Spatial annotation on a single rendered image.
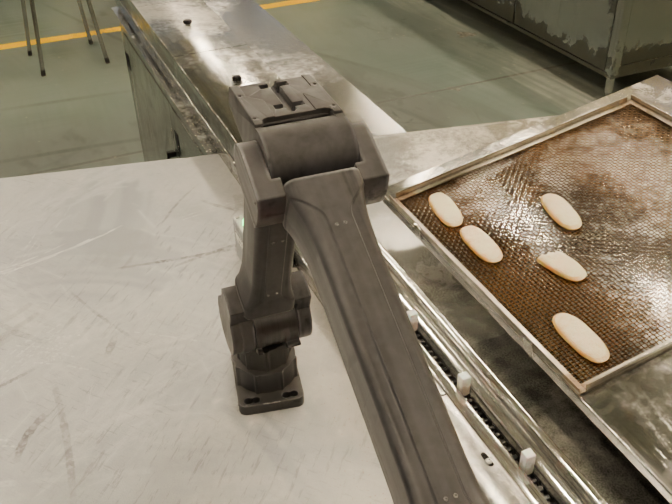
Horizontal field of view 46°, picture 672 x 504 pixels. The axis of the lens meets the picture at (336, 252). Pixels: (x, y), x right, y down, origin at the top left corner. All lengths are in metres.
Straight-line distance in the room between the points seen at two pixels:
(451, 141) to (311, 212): 1.11
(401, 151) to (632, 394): 0.80
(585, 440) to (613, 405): 0.07
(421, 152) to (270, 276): 0.82
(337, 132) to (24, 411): 0.66
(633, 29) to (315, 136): 3.27
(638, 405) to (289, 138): 0.57
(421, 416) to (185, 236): 0.93
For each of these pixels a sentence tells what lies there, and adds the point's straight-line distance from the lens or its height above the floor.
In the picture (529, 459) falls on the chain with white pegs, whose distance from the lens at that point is 0.96.
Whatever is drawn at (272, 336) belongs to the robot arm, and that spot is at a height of 0.95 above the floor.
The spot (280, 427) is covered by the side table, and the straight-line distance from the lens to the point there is 1.03.
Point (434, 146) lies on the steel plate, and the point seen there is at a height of 0.82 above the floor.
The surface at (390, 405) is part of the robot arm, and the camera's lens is 0.53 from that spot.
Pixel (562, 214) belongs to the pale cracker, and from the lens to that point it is 1.25.
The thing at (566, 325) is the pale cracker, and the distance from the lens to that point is 1.08.
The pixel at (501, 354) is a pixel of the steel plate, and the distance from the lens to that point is 1.15.
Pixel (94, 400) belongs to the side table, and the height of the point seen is 0.82.
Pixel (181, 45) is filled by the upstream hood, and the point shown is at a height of 0.92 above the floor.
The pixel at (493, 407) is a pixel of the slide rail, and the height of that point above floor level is 0.85.
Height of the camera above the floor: 1.58
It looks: 35 degrees down
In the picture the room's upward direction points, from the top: 1 degrees counter-clockwise
